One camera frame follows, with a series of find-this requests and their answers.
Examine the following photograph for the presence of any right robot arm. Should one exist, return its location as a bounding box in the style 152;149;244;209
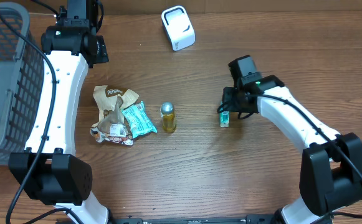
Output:
217;55;362;223

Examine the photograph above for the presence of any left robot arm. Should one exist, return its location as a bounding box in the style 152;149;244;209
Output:
9;1;111;223

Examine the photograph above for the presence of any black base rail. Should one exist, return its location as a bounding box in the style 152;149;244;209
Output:
108;215;281;224

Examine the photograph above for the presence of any grey plastic shopping basket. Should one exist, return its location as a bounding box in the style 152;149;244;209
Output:
0;2;44;166

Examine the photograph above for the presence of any brown snack package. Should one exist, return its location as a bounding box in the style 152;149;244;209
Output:
90;85;139;146

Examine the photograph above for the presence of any teal white small packet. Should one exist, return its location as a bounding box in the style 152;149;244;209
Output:
219;111;230;128

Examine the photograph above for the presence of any teal white large packet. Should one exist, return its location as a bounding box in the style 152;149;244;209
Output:
121;101;157;139

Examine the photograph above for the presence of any white barcode scanner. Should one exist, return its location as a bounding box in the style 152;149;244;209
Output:
161;5;196;52

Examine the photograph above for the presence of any yellow bottle with silver cap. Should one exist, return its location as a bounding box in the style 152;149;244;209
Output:
160;101;176;133

